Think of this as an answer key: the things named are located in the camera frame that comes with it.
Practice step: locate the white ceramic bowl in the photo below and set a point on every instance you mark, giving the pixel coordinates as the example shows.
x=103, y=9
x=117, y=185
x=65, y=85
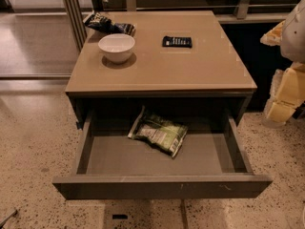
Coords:
x=117, y=47

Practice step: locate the grey object floor corner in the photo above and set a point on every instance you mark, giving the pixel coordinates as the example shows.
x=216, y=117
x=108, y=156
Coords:
x=11, y=214

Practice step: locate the grey open top drawer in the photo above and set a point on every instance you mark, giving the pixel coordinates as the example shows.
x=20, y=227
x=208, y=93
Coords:
x=212, y=163

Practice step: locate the green jalapeno chip bag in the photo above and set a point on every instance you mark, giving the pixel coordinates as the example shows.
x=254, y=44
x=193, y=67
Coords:
x=158, y=132

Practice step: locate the tan drawer cabinet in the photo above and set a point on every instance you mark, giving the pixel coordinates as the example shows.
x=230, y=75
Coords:
x=210, y=67

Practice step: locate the dark blue chip bag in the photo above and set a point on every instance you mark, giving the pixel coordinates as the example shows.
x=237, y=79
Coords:
x=97, y=21

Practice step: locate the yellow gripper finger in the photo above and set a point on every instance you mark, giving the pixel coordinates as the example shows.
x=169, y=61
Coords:
x=273, y=37
x=287, y=93

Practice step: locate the metal vertical post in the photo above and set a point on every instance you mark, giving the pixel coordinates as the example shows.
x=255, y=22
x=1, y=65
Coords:
x=76, y=21

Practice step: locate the metal railing frame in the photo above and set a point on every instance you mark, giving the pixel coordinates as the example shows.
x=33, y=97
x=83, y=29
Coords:
x=197, y=0

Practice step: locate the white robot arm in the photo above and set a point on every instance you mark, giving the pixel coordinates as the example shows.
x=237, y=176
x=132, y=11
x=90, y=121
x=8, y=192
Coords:
x=292, y=44

